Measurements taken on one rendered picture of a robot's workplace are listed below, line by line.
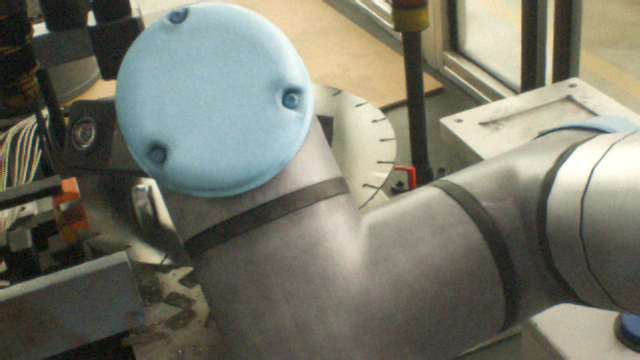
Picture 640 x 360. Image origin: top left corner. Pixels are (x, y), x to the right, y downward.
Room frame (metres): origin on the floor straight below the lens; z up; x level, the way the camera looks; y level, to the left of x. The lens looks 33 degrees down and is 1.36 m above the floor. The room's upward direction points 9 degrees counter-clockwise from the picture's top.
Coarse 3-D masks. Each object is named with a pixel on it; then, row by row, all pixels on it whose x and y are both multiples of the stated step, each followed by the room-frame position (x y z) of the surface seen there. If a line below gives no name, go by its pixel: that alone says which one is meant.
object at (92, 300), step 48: (0, 0) 0.63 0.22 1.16; (0, 48) 0.63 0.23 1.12; (0, 96) 0.65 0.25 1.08; (48, 144) 0.67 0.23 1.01; (0, 240) 0.67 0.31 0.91; (48, 240) 0.66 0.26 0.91; (48, 288) 0.48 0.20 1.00; (96, 288) 0.49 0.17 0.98; (192, 288) 0.64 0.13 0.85; (0, 336) 0.47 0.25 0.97; (48, 336) 0.48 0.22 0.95; (96, 336) 0.49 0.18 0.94; (192, 336) 0.57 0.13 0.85
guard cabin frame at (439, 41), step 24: (360, 0) 1.53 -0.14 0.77; (384, 0) 1.46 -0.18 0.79; (432, 0) 1.24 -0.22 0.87; (528, 0) 0.99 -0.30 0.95; (384, 24) 1.43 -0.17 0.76; (432, 24) 1.24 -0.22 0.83; (456, 24) 1.20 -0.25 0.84; (528, 24) 0.99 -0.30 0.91; (432, 48) 1.24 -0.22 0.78; (456, 48) 1.20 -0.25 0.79; (528, 48) 0.99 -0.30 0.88; (552, 48) 0.94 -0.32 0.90; (456, 72) 1.17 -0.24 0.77; (480, 72) 1.12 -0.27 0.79; (528, 72) 0.99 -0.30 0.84; (552, 72) 0.94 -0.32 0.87; (480, 96) 1.10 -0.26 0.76; (504, 96) 1.03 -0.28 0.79
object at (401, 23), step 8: (392, 8) 0.91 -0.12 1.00; (400, 8) 0.90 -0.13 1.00; (408, 8) 0.89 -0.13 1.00; (416, 8) 0.89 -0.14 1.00; (424, 8) 0.90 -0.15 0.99; (392, 16) 0.91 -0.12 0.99; (400, 16) 0.90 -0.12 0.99; (408, 16) 0.89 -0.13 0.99; (416, 16) 0.89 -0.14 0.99; (424, 16) 0.90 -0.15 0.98; (392, 24) 0.91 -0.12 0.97; (400, 24) 0.90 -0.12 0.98; (408, 24) 0.89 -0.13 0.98; (416, 24) 0.89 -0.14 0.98; (424, 24) 0.90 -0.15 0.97; (400, 32) 0.90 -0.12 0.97; (408, 32) 0.89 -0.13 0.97; (416, 32) 0.89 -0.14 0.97
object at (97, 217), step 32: (320, 96) 0.81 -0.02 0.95; (352, 96) 0.79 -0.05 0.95; (352, 128) 0.73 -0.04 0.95; (384, 128) 0.72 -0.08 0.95; (352, 160) 0.66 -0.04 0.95; (384, 160) 0.66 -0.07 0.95; (96, 192) 0.68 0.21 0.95; (128, 192) 0.67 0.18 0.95; (352, 192) 0.61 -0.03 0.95; (96, 224) 0.62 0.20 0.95; (128, 224) 0.61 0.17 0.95; (160, 224) 0.61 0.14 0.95; (128, 256) 0.57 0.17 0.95; (160, 256) 0.56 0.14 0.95
